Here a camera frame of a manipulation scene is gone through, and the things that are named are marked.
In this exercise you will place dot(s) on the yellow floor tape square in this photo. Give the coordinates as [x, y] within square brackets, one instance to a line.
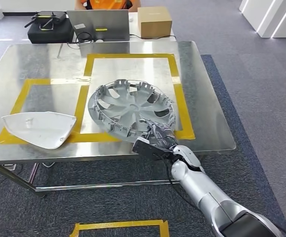
[121, 224]

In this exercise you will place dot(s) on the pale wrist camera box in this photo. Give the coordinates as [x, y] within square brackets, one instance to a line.
[145, 149]

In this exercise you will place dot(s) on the yellow bench tape square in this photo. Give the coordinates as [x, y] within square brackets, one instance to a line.
[133, 56]
[20, 98]

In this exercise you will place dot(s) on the person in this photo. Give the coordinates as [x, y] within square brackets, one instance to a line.
[108, 4]

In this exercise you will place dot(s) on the black controller device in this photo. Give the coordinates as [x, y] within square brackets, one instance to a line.
[49, 14]

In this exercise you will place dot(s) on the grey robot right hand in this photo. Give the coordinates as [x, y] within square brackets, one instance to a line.
[162, 139]

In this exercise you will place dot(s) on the floor socket box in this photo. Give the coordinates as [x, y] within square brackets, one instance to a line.
[10, 166]

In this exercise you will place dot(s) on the white plastic cover part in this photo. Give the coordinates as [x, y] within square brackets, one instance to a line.
[39, 129]

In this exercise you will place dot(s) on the steel workbench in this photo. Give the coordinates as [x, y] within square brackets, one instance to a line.
[34, 62]

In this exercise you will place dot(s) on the black equipment case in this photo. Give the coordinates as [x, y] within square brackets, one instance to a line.
[49, 36]

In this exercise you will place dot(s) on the cardboard box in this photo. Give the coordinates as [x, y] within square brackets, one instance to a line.
[155, 23]

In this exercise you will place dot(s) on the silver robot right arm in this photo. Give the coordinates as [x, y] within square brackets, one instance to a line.
[199, 186]

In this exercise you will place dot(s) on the grey equipment box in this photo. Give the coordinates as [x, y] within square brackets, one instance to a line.
[108, 23]

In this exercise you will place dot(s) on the silver plastic wheel hubcap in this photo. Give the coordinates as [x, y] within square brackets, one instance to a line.
[130, 114]

